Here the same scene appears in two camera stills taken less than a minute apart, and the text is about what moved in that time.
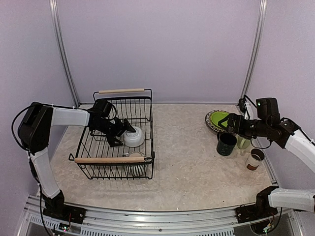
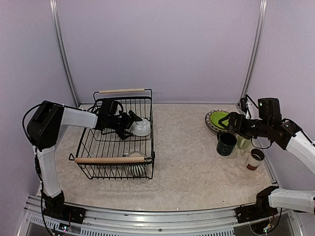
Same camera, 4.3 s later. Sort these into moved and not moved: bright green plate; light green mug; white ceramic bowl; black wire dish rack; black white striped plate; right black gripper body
Moved: white ceramic bowl
Not moved: bright green plate; black white striped plate; black wire dish rack; light green mug; right black gripper body
